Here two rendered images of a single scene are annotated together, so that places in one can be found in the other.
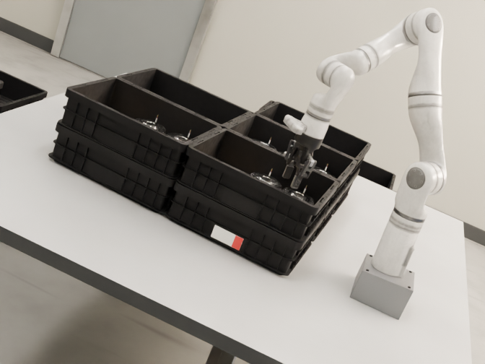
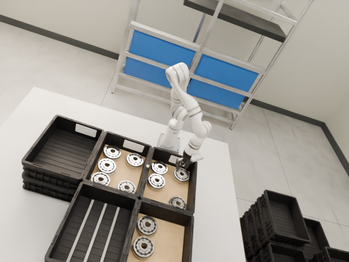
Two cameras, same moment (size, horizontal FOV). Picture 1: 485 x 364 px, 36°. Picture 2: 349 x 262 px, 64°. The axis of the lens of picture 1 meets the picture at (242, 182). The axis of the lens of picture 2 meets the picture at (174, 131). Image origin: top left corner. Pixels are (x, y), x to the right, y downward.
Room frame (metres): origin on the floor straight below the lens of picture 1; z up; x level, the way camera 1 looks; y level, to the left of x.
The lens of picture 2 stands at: (2.50, 0.94, 2.10)
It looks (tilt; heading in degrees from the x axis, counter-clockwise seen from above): 38 degrees down; 249
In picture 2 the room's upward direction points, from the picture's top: 25 degrees clockwise
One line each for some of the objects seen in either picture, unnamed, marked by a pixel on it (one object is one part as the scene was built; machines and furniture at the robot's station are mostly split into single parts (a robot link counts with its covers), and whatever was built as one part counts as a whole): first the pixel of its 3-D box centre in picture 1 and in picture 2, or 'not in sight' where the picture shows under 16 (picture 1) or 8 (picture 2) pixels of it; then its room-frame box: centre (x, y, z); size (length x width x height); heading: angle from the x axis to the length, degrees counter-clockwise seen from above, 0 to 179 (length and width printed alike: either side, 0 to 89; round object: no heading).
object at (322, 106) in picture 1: (331, 91); (200, 134); (1.94, -0.13, 1.21); 0.09 x 0.07 x 0.15; 47
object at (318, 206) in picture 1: (265, 168); (171, 178); (2.01, -0.05, 0.92); 0.40 x 0.30 x 0.02; 78
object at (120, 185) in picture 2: not in sight; (126, 188); (2.25, 0.01, 0.86); 0.10 x 0.10 x 0.01
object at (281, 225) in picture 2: not in sight; (271, 228); (0.95, -0.13, 0.37); 0.40 x 0.30 x 0.45; 82
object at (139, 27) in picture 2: not in sight; (200, 49); (1.49, -1.97, 0.91); 1.70 x 0.10 x 0.05; 172
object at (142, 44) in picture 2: not in sight; (158, 62); (1.89, -2.00, 0.60); 0.72 x 0.03 x 0.56; 172
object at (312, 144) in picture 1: (305, 146); (188, 156); (1.94, -0.12, 1.04); 0.08 x 0.08 x 0.09
